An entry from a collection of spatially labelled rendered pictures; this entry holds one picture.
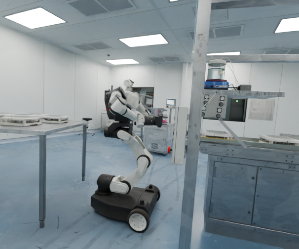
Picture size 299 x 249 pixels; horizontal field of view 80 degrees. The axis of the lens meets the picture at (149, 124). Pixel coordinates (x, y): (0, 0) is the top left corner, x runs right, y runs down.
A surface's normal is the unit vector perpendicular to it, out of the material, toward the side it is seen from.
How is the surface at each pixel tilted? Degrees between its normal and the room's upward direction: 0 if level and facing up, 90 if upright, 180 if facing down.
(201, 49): 90
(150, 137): 91
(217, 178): 90
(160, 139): 90
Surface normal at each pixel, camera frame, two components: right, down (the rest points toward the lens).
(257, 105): -0.40, 0.06
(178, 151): -0.15, 0.08
